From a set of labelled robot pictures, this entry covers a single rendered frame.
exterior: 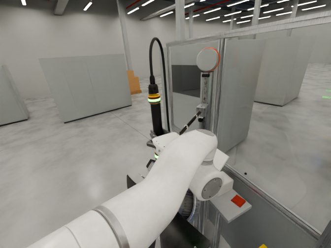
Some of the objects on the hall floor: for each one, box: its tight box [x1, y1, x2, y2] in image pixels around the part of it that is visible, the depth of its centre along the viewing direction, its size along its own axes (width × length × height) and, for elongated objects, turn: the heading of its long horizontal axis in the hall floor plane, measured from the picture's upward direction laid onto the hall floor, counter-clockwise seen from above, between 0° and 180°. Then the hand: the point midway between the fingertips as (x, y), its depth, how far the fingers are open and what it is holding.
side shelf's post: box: [212, 211, 223, 248], centre depth 143 cm, size 4×4×83 cm
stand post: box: [193, 200, 206, 235], centre depth 130 cm, size 4×9×115 cm, turn 34°
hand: (158, 133), depth 61 cm, fingers closed on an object, 4 cm apart
